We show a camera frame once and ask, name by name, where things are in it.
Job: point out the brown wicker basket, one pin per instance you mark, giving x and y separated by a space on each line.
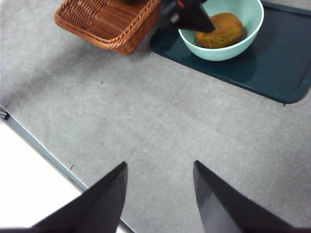
102 21

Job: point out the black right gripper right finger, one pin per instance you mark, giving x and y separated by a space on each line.
228 208

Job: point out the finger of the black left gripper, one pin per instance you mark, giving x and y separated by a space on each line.
195 18

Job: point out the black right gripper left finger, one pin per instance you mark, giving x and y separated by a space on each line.
97 208

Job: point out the grey ribbed metal rail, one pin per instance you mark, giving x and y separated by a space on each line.
3 114

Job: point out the yellow brown kiwi fruit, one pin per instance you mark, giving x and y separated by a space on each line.
221 31

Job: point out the dark green rectangular tray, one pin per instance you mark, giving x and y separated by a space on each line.
274 68

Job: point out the mint green bowl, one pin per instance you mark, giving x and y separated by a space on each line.
250 14

